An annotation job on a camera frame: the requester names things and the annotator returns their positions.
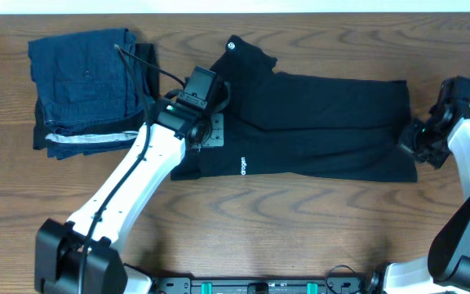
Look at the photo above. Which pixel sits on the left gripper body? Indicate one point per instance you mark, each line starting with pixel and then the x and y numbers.
pixel 214 132

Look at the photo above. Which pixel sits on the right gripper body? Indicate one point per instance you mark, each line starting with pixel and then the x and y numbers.
pixel 427 146

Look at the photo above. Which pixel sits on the black t-shirt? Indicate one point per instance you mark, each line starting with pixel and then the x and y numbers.
pixel 277 122

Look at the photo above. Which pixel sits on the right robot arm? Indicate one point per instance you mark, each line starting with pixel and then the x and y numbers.
pixel 446 267

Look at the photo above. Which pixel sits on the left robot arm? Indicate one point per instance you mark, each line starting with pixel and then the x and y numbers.
pixel 83 254

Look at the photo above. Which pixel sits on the folded black garment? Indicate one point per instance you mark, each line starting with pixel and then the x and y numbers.
pixel 99 137

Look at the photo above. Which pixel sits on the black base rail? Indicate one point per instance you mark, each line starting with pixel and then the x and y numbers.
pixel 183 285

